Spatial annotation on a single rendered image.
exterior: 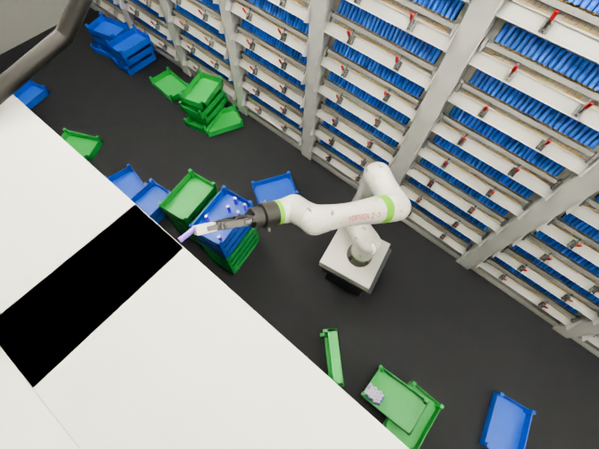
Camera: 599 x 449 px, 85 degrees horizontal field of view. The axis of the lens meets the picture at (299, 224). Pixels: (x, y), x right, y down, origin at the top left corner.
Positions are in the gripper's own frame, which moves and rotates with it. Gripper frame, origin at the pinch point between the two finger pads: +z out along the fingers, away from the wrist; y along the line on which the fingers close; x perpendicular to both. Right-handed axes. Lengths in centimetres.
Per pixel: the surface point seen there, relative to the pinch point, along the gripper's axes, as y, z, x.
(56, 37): -44, 28, 39
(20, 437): -66, 40, -6
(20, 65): -43, 33, 35
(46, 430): -67, 37, -6
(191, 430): -74, 26, -8
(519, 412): -24, -151, -141
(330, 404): -81, 13, -9
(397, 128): 21, -121, 28
